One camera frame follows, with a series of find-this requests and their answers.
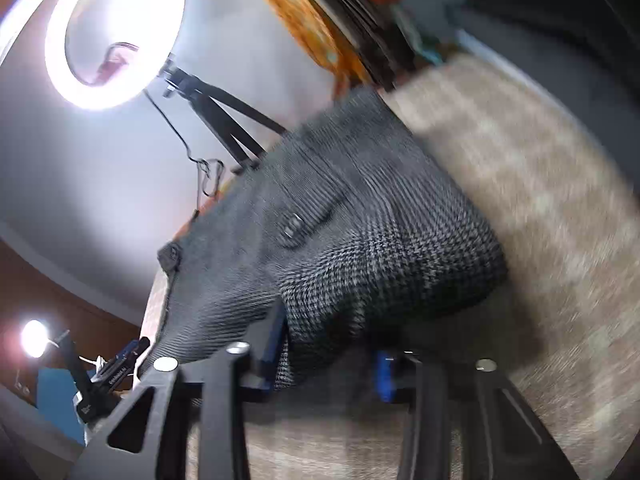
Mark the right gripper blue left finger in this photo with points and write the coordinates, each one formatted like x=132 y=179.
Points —
x=266 y=339

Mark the orange patterned cloth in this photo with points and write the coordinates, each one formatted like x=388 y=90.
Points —
x=320 y=38

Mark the beige checked bed sheet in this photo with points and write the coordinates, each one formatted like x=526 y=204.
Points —
x=563 y=325

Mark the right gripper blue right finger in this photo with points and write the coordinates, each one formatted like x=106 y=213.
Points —
x=394 y=377

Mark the blue chair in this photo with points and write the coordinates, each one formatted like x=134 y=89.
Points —
x=55 y=401

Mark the grey checked pants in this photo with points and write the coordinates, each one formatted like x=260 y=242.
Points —
x=349 y=222

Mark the small white clip lamp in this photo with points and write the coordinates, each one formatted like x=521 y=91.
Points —
x=35 y=339

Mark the white ring light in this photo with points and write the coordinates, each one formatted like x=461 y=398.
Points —
x=100 y=54

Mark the black fabric pile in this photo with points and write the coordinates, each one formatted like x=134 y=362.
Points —
x=584 y=53

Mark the black tripod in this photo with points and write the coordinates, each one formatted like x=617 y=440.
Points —
x=205 y=100

